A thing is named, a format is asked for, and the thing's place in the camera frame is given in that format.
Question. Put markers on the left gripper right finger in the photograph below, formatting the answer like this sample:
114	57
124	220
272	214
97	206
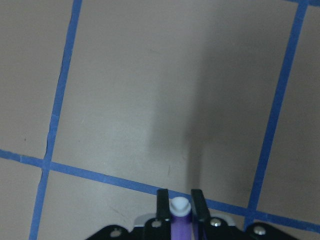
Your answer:
199	208

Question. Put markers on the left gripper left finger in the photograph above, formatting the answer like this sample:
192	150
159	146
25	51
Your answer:
163	205

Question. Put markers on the purple pen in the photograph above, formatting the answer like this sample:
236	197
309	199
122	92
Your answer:
181	218

